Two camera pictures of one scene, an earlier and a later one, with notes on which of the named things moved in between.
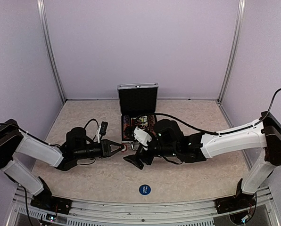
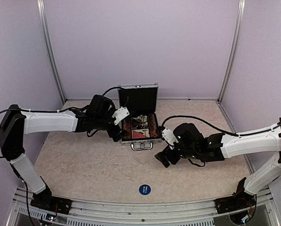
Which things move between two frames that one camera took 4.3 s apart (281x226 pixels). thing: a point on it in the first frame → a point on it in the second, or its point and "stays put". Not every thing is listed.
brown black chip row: (152, 121) stays put
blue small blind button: (144, 189) stays put
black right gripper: (134, 159) → (161, 156)
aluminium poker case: (138, 103) stays put
